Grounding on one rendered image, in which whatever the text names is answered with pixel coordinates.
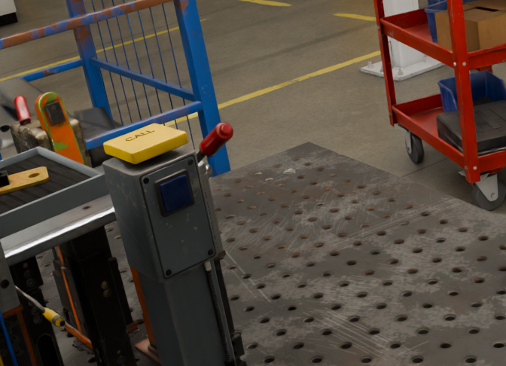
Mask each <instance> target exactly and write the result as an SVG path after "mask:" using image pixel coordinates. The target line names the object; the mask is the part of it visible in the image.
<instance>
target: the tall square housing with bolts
mask: <svg viewBox="0 0 506 366"><path fill-rule="evenodd" d="M22 310H23V305H22V304H21V303H20V301H19V298H18V296H17V292H16V289H15V286H14V282H13V279H12V276H11V272H10V270H9V267H8V263H7V260H6V257H5V253H4V250H3V248H2V244H1V241H0V366H34V365H33V363H32V358H31V355H30V353H29V349H28V346H27V343H26V339H25V337H24V334H23V329H22V327H21V324H20V320H19V318H18V315H17V313H18V312H20V311H22Z"/></svg>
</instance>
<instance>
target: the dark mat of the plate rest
mask: <svg viewBox="0 0 506 366"><path fill-rule="evenodd" d="M42 166H45V167H46V168H47V173H48V176H49V181H47V182H45V183H43V184H39V185H34V186H31V187H28V188H24V189H20V190H17V191H12V192H9V193H6V194H1V195H0V214H2V213H5V212H8V211H10V210H12V209H15V208H17V207H20V206H23V205H25V204H27V203H31V202H32V201H35V200H38V199H40V198H42V197H45V196H47V195H49V194H52V193H55V192H57V191H60V190H62V189H64V188H67V187H70V186H72V185H75V184H77V183H79V182H82V181H85V180H87V179H89V178H92V177H89V176H88V175H85V174H83V173H80V172H78V171H76V170H74V169H71V168H69V167H67V166H64V165H62V164H60V163H57V162H55V161H53V160H50V159H48V158H46V157H43V156H41V155H40V154H38V155H35V156H34V157H30V158H28V159H25V160H22V161H20V162H17V163H14V164H11V165H10V166H6V167H4V168H1V169H0V171H3V170H7V173H8V175H13V174H16V173H18V172H24V171H27V170H30V169H35V168H38V167H42Z"/></svg>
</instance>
